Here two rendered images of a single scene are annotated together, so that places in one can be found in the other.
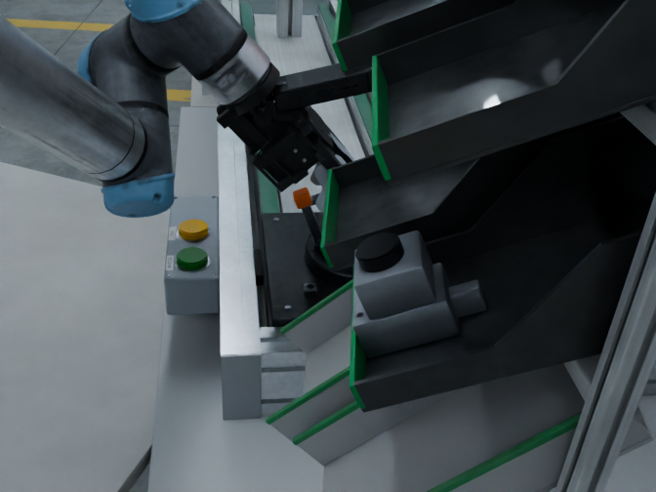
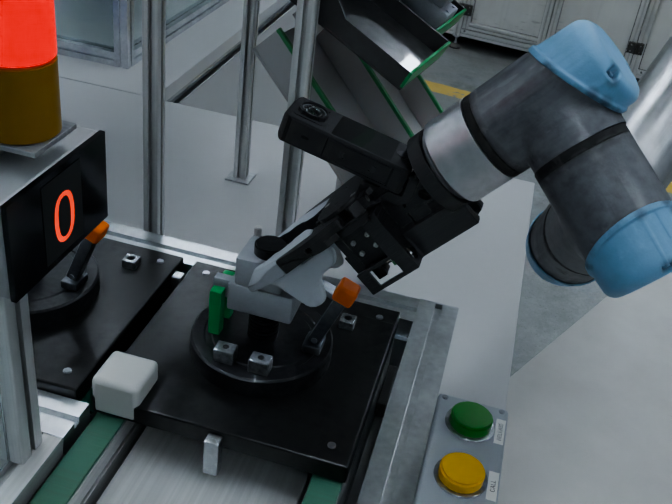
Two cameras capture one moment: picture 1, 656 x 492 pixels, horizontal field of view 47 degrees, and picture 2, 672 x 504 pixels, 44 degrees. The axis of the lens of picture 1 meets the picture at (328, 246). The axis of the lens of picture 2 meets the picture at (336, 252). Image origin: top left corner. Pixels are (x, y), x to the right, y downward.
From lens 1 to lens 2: 1.42 m
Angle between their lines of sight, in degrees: 111
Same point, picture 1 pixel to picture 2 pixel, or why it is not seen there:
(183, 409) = (478, 395)
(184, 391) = not seen: hidden behind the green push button
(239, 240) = (395, 441)
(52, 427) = (605, 420)
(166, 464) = (498, 356)
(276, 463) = not seen: hidden behind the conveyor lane
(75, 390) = (590, 450)
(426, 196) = (365, 24)
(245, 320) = (424, 332)
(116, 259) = not seen: outside the picture
